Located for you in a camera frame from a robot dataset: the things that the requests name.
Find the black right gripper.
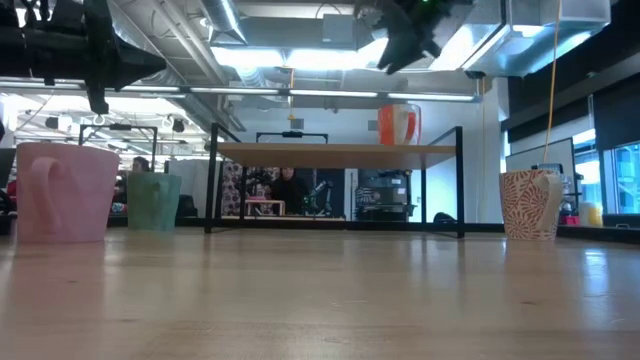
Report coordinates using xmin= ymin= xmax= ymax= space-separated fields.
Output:
xmin=353 ymin=0 xmax=475 ymax=76

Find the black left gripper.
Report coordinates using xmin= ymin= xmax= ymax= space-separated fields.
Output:
xmin=0 ymin=0 xmax=168 ymax=116

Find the pink coffee mug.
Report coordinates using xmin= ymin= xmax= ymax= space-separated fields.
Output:
xmin=15 ymin=141 xmax=121 ymax=245

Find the green coffee mug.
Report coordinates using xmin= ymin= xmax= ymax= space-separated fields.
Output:
xmin=125 ymin=171 xmax=183 ymax=233

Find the orange floral patterned coffee mug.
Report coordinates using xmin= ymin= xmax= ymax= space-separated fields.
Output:
xmin=498 ymin=169 xmax=565 ymax=242

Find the orange and white striped mug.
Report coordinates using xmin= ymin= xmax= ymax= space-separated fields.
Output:
xmin=377 ymin=102 xmax=422 ymax=147

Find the long ceiling light strip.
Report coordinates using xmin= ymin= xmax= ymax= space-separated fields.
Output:
xmin=0 ymin=77 xmax=484 ymax=103

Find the black equipment cabinet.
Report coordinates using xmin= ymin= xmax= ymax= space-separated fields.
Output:
xmin=355 ymin=168 xmax=417 ymax=222

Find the white board panel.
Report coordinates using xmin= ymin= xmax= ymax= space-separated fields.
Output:
xmin=504 ymin=137 xmax=577 ymax=176

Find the patterned fabric panel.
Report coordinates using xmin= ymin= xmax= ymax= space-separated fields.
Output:
xmin=221 ymin=160 xmax=245 ymax=217

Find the small wooden stool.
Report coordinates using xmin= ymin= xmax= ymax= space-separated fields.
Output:
xmin=243 ymin=198 xmax=287 ymax=218

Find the yellow bottle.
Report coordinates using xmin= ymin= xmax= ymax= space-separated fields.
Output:
xmin=578 ymin=201 xmax=605 ymax=228

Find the black metal rig frame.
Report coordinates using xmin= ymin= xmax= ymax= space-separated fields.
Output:
xmin=77 ymin=123 xmax=160 ymax=174
xmin=255 ymin=130 xmax=330 ymax=145

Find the silver ceiling air duct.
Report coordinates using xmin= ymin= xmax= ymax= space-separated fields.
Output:
xmin=198 ymin=0 xmax=250 ymax=46

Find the wooden shelf with black frame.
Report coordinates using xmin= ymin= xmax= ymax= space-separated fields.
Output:
xmin=203 ymin=122 xmax=466 ymax=240

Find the yellow hanging cord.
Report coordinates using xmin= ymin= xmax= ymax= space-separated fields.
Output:
xmin=541 ymin=0 xmax=564 ymax=165

